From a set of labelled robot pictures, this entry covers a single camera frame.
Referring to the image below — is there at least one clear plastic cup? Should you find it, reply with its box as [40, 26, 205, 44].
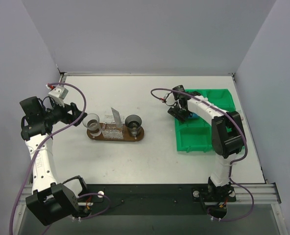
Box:
[82, 114, 102, 137]

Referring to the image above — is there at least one clear acrylic organizer box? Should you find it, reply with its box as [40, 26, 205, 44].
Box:
[101, 115, 124, 140]

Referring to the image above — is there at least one black cylindrical cup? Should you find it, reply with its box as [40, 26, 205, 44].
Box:
[124, 115, 142, 137]

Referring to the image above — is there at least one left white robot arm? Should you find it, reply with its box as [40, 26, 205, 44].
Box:
[20, 96, 89, 226]

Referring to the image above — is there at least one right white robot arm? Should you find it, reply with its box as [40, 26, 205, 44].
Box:
[168, 85, 248, 197]

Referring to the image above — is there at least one blue white toothpaste tube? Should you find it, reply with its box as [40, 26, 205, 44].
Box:
[188, 113, 199, 119]

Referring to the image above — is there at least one brown oval wooden tray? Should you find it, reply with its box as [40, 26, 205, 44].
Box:
[87, 124, 145, 142]

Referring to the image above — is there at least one green plastic divided bin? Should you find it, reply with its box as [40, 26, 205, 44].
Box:
[174, 89, 236, 152]

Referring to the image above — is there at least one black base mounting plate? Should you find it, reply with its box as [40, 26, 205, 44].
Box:
[79, 184, 236, 215]

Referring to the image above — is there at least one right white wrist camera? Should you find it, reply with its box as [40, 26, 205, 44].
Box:
[160, 93, 174, 107]

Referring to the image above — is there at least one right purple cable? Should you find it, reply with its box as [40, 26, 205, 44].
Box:
[150, 88, 255, 222]

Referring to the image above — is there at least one purple cable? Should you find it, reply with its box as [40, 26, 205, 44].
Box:
[150, 88, 255, 222]
[9, 83, 112, 235]

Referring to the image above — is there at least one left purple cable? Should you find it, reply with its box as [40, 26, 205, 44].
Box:
[9, 83, 112, 235]

